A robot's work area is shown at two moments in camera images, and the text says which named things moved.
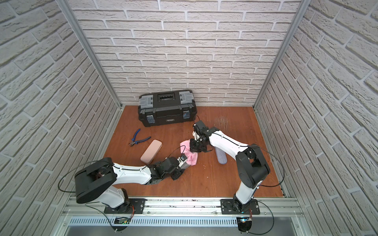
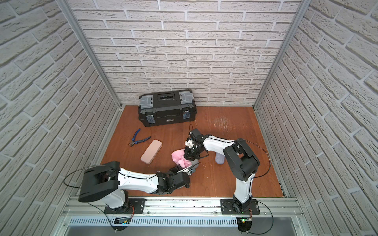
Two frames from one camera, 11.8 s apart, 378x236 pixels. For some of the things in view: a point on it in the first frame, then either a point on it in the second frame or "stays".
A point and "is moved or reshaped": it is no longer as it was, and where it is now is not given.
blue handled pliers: [133, 139] stays
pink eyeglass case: [151, 151] stays
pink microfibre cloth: [192, 158] is moved or reshaped
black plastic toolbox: [167, 107] stays
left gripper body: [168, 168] -> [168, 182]
